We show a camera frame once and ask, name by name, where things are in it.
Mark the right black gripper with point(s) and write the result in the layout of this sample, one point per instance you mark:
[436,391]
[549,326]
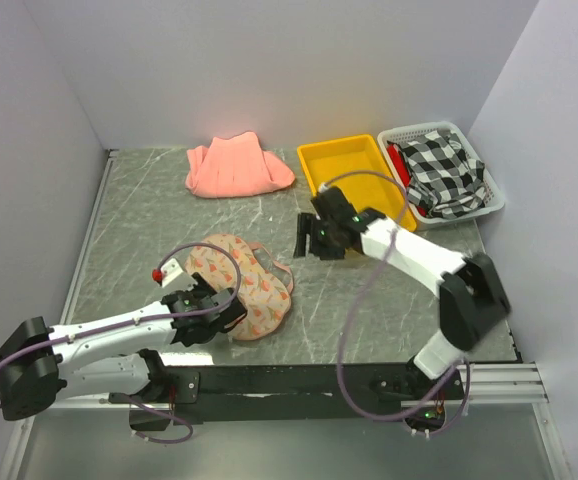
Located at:
[307,224]

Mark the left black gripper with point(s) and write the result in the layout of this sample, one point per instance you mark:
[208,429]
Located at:
[202,286]

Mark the pink mesh laundry bag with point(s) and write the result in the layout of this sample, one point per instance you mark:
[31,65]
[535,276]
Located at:
[265,296]

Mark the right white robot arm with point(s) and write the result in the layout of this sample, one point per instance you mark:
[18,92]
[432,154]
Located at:
[472,299]

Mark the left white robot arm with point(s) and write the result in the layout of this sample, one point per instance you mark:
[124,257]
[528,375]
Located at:
[40,364]

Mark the yellow plastic tray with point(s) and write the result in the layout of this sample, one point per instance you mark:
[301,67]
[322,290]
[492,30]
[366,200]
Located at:
[325,160]

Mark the pink pleated skirt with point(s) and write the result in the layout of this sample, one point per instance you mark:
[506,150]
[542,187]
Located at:
[235,167]

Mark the black base beam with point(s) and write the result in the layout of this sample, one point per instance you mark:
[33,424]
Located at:
[202,394]

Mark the red cloth in basket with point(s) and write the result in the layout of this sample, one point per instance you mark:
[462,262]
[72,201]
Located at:
[398,163]

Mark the black white checkered cloth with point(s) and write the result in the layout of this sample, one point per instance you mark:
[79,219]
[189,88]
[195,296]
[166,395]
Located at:
[446,183]

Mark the white plastic basket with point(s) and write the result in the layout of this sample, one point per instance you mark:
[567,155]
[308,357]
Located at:
[493,200]

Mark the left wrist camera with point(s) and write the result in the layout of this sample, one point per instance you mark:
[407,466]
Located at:
[172,275]

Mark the aluminium rail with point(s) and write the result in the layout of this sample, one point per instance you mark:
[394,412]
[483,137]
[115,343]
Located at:
[491,384]

